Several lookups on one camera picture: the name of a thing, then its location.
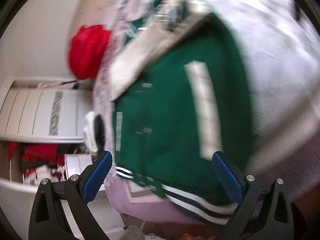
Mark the white drawer unit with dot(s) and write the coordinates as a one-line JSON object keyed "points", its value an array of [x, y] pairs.
{"points": [[76, 163]]}

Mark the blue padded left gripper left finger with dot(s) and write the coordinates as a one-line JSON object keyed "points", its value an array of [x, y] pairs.
{"points": [[48, 219]]}

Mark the green cream varsity jacket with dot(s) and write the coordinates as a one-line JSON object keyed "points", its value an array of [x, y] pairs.
{"points": [[180, 94]]}

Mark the white sliding-door wardrobe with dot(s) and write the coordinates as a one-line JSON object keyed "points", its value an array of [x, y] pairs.
{"points": [[42, 115]]}

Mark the red quilted duvet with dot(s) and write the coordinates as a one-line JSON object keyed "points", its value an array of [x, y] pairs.
{"points": [[86, 51]]}

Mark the black folded garment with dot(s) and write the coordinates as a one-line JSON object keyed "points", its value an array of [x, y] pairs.
{"points": [[99, 133]]}

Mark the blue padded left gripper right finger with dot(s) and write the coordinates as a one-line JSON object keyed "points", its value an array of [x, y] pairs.
{"points": [[261, 213]]}

